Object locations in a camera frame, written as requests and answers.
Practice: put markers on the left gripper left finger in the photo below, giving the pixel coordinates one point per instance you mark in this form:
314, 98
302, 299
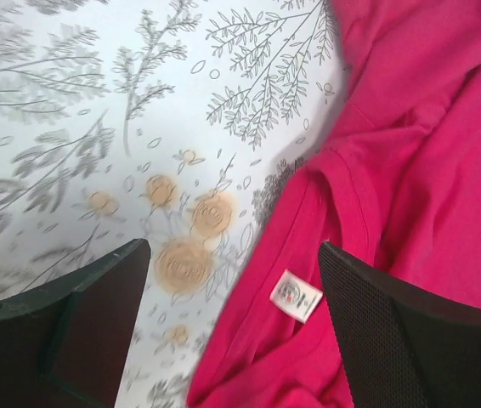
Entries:
65, 342

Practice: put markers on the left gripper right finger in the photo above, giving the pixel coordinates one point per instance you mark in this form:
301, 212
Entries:
401, 346

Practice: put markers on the magenta t shirt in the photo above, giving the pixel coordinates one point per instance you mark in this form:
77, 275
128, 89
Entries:
397, 183

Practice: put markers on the floral patterned table mat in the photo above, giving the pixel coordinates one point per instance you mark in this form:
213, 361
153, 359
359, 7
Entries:
176, 121

